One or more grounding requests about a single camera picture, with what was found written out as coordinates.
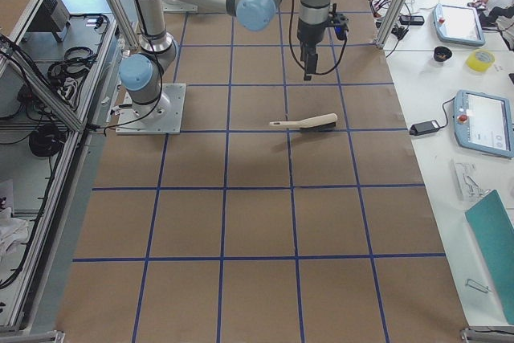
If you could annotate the blue teach pendant near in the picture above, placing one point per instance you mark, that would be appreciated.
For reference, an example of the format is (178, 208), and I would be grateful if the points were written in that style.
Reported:
(483, 123)

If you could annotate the white hand brush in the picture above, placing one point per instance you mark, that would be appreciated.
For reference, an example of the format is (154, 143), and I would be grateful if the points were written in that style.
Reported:
(311, 124)

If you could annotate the small black power brick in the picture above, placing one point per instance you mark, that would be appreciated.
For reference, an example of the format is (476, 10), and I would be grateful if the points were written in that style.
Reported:
(424, 128)

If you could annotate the blue teach pendant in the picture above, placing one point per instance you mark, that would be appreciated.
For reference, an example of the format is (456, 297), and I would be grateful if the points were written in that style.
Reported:
(458, 24)
(483, 123)

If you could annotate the yellow tape roll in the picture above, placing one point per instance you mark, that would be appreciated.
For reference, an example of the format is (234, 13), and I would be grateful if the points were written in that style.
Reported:
(480, 60)

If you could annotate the black phone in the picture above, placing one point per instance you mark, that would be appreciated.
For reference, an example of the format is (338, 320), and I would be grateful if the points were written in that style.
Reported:
(411, 20)

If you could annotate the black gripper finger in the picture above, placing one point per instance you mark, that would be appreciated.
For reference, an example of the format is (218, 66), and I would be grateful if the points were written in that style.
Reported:
(310, 59)

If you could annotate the blue teach pendant far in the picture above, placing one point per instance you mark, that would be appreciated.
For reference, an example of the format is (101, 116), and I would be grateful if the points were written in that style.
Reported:
(458, 24)

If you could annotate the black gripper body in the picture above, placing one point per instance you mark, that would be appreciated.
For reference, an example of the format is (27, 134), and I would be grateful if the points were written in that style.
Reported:
(308, 34)

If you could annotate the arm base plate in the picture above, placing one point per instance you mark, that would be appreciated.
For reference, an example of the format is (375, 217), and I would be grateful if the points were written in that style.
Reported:
(145, 120)

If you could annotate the green folder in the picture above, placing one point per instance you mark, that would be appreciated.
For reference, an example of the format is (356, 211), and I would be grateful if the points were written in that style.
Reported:
(493, 231)

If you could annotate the black tape roll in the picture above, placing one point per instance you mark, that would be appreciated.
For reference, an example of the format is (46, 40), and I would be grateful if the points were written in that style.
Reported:
(442, 54)

